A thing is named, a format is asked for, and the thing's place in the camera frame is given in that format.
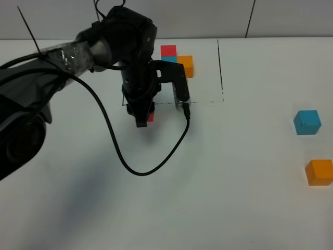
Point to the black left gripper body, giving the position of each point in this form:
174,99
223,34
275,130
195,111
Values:
139,87

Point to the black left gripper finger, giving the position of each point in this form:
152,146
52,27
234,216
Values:
141,113

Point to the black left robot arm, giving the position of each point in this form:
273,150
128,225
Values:
123,40

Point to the blue template cube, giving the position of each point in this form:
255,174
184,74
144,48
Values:
172,59

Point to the red template cube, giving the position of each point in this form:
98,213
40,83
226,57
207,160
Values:
168,51

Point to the orange template cube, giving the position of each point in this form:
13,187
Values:
188,64

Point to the black zip tie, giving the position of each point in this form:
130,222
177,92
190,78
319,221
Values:
29,30

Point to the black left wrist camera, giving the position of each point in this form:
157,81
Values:
174,73

